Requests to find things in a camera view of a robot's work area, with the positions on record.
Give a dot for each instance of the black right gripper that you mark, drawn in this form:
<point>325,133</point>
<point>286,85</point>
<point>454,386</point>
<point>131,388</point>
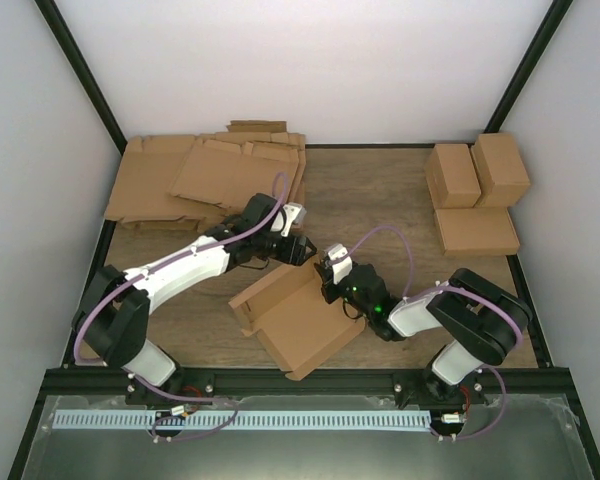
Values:
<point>327,278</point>

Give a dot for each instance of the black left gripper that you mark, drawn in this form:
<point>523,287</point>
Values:
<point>310,254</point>

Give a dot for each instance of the brown cardboard box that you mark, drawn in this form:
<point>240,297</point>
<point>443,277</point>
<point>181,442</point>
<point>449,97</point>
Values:
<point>286,312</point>

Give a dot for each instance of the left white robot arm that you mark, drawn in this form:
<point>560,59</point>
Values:
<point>113,315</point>

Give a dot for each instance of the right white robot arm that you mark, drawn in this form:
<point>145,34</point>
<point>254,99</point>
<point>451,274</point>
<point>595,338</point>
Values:
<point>484,321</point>

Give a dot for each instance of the folded cardboard box back left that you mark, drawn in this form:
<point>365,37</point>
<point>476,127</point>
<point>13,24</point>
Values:
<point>451,177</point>

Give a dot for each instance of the folded cardboard box front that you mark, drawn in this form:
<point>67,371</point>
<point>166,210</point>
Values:
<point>476,232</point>

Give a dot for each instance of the folded cardboard box back right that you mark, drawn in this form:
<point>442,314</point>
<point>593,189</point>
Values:
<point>500,170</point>

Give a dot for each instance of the stack of flat cardboard sheets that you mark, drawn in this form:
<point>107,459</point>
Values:
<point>193,181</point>

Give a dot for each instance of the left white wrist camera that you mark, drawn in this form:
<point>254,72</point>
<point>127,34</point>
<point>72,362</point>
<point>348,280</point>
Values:
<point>289,217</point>

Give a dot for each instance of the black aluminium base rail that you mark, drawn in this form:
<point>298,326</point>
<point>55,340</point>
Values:
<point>235,382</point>

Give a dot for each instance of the light blue slotted cable duct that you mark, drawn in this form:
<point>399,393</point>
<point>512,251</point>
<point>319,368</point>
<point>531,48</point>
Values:
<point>416,421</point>

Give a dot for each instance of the right black frame post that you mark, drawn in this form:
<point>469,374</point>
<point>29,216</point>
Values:
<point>546,30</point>

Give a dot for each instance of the black frame post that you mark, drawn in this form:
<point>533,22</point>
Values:
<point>72,52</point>
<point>546,30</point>

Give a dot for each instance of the left black frame post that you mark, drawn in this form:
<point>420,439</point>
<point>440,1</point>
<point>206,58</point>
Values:
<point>72,52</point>

